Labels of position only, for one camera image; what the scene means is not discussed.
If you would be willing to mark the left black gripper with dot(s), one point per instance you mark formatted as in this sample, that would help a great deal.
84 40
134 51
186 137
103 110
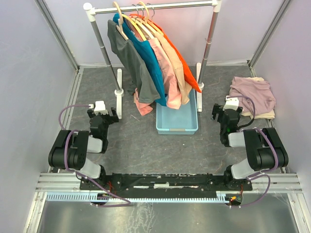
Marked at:
112 119

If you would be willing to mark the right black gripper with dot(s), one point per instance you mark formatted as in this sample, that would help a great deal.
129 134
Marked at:
217 109

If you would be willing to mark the orange t shirt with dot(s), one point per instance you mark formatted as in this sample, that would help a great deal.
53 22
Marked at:
189 78

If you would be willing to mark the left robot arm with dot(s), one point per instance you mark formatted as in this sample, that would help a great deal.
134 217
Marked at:
69 150

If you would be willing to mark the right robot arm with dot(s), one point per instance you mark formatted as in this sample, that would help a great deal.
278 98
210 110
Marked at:
264 149

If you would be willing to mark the cream folded t shirt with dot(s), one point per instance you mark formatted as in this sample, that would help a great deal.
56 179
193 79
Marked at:
262 114

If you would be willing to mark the beige t shirt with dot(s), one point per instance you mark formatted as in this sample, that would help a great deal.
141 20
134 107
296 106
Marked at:
177 72

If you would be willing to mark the dark grey t shirt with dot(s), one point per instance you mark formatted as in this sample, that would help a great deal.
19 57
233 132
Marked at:
134 64

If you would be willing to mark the pink t shirt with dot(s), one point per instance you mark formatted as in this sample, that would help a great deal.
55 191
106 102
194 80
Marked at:
155 77

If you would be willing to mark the teal blue t shirt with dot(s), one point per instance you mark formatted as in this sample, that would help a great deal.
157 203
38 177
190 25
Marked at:
147 54

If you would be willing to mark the beige wooden hanger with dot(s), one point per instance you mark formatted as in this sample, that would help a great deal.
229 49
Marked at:
120 21

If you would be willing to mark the cream plastic hanger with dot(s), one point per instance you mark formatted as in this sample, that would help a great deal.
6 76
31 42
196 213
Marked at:
143 25

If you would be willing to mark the yellow plastic hanger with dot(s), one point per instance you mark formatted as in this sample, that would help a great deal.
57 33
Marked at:
134 28

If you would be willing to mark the pale peach plastic hanger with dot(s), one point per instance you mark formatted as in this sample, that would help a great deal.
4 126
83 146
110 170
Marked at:
147 17

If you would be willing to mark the light blue plastic basket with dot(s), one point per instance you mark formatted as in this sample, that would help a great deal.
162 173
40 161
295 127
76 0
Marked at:
182 121

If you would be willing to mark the white metal clothes rack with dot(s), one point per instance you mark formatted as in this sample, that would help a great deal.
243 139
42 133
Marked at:
117 76

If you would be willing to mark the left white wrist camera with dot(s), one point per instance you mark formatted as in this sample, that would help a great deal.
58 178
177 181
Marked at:
98 107

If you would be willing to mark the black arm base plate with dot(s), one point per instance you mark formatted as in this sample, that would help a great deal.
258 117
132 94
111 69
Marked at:
171 186

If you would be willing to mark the aluminium frame rail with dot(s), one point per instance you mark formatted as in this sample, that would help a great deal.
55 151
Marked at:
67 182

